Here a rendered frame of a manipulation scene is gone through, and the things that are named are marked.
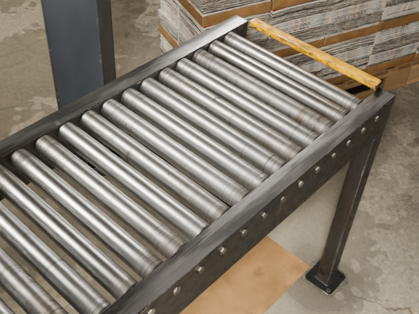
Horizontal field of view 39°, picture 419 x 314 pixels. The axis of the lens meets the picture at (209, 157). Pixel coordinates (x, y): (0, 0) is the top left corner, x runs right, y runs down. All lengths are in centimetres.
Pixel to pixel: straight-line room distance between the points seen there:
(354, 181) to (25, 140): 92
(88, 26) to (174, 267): 111
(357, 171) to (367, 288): 57
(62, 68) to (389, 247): 135
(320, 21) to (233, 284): 108
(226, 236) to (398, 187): 145
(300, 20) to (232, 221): 132
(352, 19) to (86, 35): 111
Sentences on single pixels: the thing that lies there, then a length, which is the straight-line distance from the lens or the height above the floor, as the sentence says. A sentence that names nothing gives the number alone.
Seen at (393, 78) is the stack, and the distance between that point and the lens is 301.
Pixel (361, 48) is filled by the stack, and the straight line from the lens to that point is 272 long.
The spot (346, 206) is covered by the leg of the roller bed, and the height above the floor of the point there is 40.
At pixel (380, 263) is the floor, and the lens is 226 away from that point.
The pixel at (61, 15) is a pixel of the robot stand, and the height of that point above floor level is 69.
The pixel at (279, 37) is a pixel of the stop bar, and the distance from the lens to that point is 173.
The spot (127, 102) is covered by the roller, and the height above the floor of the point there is 78.
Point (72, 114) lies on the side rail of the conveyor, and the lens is 146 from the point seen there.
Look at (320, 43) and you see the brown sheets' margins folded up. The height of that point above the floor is 40.
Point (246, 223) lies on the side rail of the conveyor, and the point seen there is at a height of 80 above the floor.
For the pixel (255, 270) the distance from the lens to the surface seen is 213.
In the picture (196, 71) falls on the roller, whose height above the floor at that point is 80.
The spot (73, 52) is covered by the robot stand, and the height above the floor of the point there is 55.
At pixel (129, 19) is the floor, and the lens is 337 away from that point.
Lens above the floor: 172
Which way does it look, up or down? 44 degrees down
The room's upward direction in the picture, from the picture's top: 4 degrees clockwise
